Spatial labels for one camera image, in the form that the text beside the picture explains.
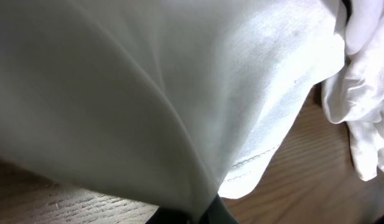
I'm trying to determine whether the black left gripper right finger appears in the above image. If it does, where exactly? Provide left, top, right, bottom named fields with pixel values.
left=199, top=195, right=239, bottom=224

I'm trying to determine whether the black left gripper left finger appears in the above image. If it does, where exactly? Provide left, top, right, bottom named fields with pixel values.
left=146, top=207, right=190, bottom=224

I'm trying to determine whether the white t-shirt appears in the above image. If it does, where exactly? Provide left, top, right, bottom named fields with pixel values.
left=0, top=0, right=384, bottom=221

